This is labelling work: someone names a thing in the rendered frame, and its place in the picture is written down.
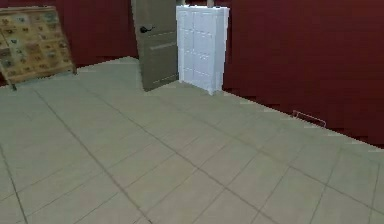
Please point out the tan wooden chest of drawers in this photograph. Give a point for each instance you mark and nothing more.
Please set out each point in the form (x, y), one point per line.
(31, 43)

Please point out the white panelled cupboard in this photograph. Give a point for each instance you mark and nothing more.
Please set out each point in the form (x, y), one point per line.
(201, 46)

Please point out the grey-brown room door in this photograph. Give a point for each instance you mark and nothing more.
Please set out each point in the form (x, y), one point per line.
(156, 50)

